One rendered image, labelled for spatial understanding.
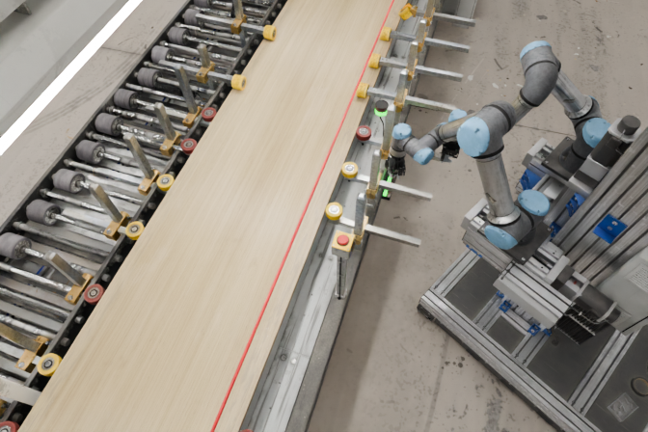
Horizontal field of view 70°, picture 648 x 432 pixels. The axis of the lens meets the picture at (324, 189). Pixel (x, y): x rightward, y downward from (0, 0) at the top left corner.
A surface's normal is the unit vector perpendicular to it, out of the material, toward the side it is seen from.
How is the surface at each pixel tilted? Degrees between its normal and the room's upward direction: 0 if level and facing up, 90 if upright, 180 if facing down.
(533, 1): 0
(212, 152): 0
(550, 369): 0
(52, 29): 61
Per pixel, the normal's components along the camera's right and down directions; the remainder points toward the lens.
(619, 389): -0.01, -0.56
